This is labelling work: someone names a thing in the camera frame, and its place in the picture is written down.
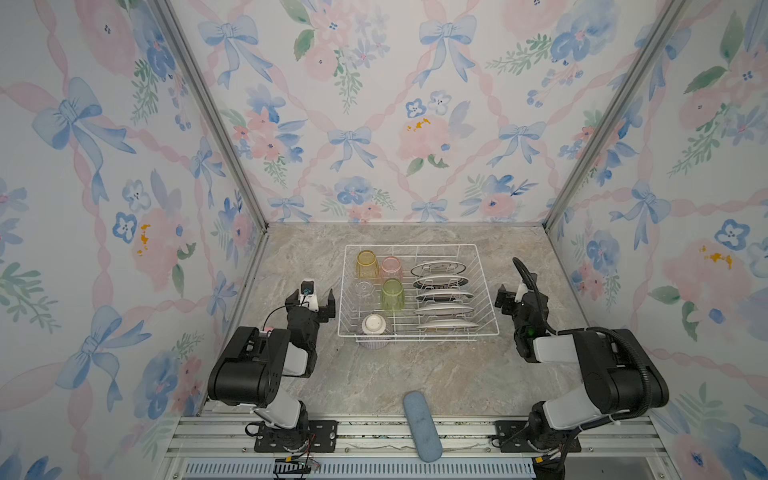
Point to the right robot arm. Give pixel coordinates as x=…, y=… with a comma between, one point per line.
x=618, y=379

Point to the white plate in rack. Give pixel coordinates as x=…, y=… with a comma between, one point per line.
x=448, y=324

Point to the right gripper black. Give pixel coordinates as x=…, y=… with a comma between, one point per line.
x=522, y=303

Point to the right aluminium corner post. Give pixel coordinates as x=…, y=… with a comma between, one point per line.
x=658, y=36

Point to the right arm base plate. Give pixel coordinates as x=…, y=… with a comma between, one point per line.
x=517, y=436

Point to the blue oval sponge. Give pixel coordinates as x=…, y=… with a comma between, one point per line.
x=422, y=427

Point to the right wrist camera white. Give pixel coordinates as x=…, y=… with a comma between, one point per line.
x=522, y=289

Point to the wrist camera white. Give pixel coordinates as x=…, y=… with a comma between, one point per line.
x=522, y=289
x=308, y=295

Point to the aluminium front rail frame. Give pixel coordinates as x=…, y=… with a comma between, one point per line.
x=221, y=446

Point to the left aluminium corner post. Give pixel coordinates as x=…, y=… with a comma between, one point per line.
x=180, y=47

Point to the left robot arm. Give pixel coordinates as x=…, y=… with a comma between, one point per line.
x=253, y=364

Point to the yellow translucent plastic cup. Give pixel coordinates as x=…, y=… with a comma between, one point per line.
x=367, y=267

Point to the white wire dish rack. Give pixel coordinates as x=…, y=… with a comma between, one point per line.
x=402, y=326

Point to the white plate red green rim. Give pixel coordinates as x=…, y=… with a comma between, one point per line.
x=444, y=295
x=440, y=281

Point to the green translucent plastic cup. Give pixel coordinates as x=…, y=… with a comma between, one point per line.
x=392, y=295

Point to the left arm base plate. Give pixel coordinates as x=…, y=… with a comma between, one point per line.
x=313, y=436

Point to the white ribbed bowl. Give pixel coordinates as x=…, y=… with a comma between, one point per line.
x=372, y=332

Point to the aluminium corner post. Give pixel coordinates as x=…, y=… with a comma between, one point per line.
x=180, y=47
x=658, y=36

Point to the clear plastic cup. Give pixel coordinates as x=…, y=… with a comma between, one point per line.
x=364, y=291

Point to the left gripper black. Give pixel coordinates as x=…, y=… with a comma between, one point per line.
x=309, y=312

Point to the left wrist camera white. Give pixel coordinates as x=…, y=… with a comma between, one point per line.
x=308, y=295

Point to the pink translucent plastic cup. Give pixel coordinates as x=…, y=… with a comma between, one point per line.
x=390, y=268

